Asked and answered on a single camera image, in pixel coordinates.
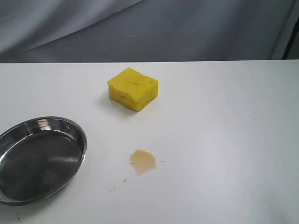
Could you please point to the yellow sponge block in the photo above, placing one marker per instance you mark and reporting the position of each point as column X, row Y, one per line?
column 132, row 89

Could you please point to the brown liquid spill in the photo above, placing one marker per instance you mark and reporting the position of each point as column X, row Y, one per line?
column 142, row 161

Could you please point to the round steel dish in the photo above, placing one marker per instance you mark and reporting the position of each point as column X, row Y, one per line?
column 38, row 157

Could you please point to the grey backdrop cloth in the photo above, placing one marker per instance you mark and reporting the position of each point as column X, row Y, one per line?
column 73, row 31

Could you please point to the black stand pole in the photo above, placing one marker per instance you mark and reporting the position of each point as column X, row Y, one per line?
column 291, row 40

